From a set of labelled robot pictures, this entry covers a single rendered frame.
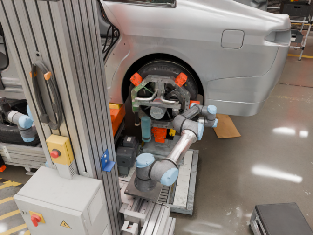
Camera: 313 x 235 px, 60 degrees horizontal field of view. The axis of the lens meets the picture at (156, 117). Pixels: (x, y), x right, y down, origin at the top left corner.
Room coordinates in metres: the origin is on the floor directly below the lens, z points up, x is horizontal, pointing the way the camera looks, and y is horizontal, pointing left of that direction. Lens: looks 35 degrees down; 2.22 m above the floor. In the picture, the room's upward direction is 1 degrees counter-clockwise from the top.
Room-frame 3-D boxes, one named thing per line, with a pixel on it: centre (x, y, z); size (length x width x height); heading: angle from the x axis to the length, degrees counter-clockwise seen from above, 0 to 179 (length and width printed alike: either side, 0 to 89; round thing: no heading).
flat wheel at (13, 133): (2.53, 1.48, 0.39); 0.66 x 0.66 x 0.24
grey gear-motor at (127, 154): (2.13, 0.28, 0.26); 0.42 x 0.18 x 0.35; 169
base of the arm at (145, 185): (1.22, 0.08, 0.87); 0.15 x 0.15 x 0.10
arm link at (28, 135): (1.41, 0.84, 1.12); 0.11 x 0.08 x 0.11; 148
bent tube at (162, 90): (2.02, -0.11, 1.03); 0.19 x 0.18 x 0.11; 169
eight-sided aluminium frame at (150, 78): (2.16, -0.04, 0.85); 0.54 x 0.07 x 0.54; 79
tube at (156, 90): (2.06, 0.08, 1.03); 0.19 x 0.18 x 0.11; 169
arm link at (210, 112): (1.85, -0.44, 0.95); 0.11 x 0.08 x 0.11; 59
